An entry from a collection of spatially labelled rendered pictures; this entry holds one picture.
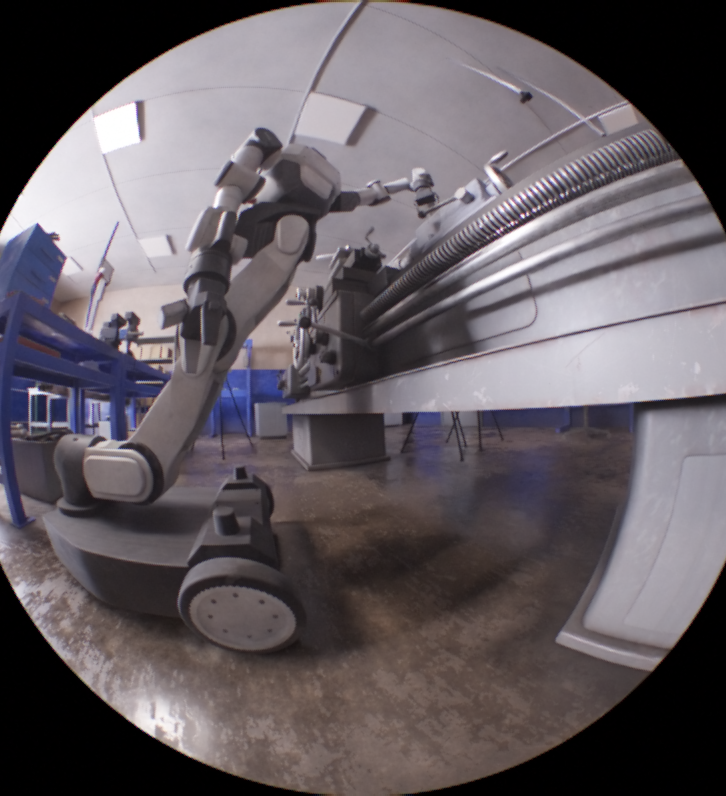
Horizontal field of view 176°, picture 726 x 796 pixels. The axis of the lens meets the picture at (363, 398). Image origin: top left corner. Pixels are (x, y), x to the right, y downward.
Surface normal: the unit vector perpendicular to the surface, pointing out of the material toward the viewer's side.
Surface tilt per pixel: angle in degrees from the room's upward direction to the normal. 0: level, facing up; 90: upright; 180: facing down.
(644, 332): 90
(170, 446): 90
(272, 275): 108
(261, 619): 90
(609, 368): 90
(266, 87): 180
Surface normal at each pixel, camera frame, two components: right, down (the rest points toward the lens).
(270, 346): 0.43, -0.07
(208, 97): 0.04, 1.00
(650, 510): -0.90, 0.02
